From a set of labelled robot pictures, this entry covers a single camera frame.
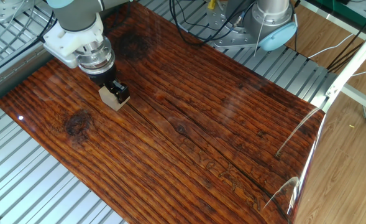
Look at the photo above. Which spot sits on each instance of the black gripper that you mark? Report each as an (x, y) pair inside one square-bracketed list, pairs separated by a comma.
[(103, 77)]

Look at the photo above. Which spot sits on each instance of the pale wooden cube block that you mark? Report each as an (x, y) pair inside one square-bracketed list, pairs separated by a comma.
[(109, 101)]

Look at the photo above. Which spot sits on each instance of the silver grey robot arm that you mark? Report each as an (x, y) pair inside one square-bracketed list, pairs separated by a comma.
[(276, 14)]

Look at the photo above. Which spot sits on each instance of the glossy wood grain mat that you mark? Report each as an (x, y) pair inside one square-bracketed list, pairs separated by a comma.
[(170, 124)]

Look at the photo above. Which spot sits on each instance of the white aluminium crossbar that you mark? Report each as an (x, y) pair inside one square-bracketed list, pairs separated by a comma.
[(361, 98)]

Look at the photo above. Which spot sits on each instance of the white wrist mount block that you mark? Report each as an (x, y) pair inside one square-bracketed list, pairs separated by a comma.
[(67, 40)]

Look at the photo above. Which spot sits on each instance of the grey metal rail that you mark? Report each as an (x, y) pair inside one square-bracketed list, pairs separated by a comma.
[(15, 76)]

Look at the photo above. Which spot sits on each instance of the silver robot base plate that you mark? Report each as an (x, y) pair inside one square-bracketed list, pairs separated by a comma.
[(226, 39)]

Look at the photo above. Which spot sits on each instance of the white aluminium frame post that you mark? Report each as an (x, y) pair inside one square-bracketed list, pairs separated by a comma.
[(353, 59)]

